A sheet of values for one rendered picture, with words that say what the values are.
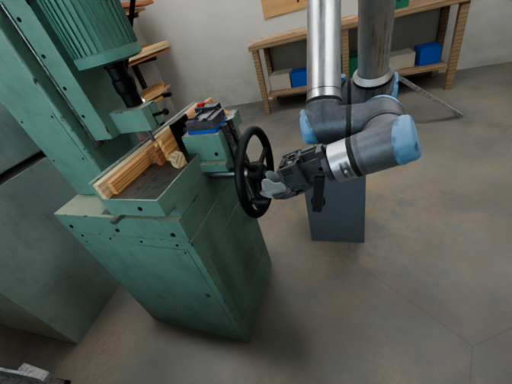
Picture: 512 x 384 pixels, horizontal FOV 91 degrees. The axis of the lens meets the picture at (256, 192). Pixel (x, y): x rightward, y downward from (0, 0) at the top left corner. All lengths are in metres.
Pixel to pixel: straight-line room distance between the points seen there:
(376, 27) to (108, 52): 0.80
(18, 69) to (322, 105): 0.81
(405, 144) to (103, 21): 0.72
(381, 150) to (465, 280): 1.12
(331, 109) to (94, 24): 0.59
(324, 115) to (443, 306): 1.08
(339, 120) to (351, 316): 0.97
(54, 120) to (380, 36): 1.07
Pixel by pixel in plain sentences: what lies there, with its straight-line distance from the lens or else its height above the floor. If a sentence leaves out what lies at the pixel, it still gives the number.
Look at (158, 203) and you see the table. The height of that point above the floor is 0.89.
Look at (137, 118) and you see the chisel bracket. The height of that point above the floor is 1.04.
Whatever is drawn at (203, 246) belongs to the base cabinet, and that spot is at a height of 0.64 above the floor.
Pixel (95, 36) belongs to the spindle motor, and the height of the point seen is 1.26.
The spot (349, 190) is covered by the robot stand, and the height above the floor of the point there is 0.39.
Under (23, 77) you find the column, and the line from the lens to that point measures 0.99.
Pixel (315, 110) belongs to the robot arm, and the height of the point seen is 0.99.
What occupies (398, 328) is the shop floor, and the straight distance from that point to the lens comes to 1.37.
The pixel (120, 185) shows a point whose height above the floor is 0.92.
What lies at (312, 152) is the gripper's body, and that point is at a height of 0.94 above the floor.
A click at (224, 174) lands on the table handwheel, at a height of 0.82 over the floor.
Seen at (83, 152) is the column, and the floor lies 0.98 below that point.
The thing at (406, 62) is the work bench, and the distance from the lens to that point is 3.63.
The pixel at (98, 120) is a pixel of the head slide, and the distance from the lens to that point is 0.93.
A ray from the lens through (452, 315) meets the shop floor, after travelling 1.46.
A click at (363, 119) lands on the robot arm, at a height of 0.97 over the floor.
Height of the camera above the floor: 1.23
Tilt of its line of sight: 36 degrees down
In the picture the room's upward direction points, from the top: 17 degrees counter-clockwise
